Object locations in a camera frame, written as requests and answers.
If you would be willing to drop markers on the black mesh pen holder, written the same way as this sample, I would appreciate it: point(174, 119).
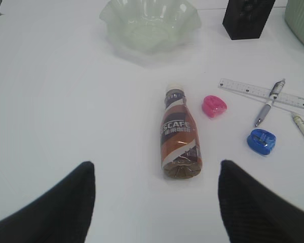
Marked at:
point(245, 19)

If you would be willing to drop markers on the pale green wavy glass plate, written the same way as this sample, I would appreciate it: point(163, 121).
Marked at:
point(150, 26)

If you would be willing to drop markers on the grey grip silver pen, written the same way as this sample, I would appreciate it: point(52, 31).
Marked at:
point(268, 103)

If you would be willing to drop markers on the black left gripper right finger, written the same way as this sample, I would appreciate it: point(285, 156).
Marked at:
point(252, 213)

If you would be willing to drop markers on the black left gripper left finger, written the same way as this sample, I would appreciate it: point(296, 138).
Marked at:
point(62, 214)

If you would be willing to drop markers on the clear plastic ruler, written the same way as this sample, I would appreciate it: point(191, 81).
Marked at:
point(260, 92)

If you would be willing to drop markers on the brown coffee bottle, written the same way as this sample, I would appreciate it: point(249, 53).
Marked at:
point(179, 141)

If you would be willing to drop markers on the pale green plastic basket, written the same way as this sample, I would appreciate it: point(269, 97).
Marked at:
point(294, 17)

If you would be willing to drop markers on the blue pencil sharpener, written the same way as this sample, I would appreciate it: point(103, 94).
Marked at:
point(261, 141)

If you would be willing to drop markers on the pink pencil sharpener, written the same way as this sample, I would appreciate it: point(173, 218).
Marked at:
point(213, 106)

